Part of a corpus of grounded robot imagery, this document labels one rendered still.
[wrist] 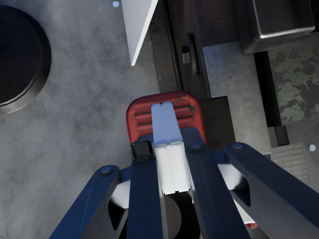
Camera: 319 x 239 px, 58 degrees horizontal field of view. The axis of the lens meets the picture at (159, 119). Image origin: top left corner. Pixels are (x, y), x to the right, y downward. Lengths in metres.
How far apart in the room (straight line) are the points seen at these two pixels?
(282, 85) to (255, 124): 0.06
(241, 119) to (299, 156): 0.56
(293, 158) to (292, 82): 0.54
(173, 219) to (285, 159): 0.41
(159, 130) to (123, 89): 0.85
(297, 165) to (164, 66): 0.51
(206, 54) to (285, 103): 0.11
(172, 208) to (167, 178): 0.86
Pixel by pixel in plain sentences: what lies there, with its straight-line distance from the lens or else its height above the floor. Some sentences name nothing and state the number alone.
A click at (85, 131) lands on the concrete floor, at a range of 1.02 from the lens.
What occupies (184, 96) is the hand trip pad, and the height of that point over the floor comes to 0.76.
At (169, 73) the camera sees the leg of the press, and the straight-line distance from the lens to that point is 0.98.
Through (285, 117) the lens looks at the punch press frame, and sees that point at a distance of 0.37.
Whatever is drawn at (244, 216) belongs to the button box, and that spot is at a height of 0.63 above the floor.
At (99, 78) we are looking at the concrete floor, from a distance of 1.03.
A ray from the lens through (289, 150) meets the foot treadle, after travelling 0.89.
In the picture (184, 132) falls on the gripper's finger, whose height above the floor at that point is 0.81.
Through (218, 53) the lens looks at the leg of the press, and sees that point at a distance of 0.36.
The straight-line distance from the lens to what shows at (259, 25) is 0.31.
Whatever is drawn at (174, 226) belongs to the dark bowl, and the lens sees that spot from 1.03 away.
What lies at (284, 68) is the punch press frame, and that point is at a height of 0.65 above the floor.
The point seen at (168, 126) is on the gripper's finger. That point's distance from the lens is 0.16.
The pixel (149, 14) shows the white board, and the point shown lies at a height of 0.39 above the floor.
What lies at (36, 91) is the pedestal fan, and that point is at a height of 0.01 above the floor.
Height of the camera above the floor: 0.98
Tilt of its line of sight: 86 degrees down
